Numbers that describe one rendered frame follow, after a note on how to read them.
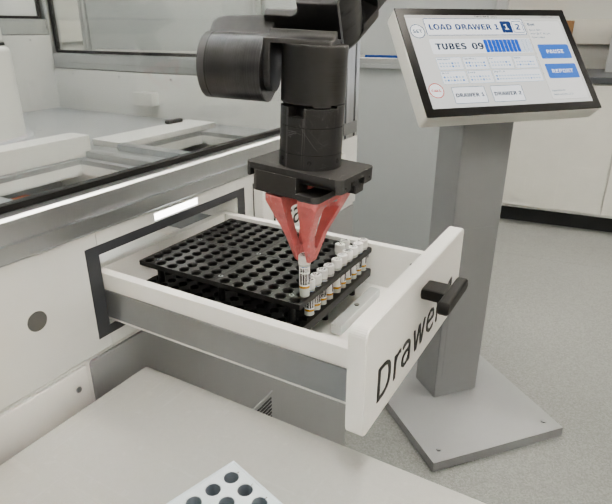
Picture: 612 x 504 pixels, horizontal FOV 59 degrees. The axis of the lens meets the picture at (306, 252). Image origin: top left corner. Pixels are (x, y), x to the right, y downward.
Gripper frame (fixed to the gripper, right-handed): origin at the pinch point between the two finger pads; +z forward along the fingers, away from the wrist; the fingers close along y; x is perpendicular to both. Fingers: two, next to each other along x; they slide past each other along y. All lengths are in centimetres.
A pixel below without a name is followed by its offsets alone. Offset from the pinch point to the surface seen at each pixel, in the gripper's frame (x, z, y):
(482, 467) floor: -84, 95, -11
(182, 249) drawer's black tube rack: -2.1, 5.9, 19.3
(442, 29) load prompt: -100, -18, 24
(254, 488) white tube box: 15.6, 14.6, -5.5
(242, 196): -19.8, 4.6, 23.8
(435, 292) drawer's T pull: -5.6, 3.2, -11.9
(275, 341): 6.1, 7.0, -0.8
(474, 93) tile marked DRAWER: -95, -4, 12
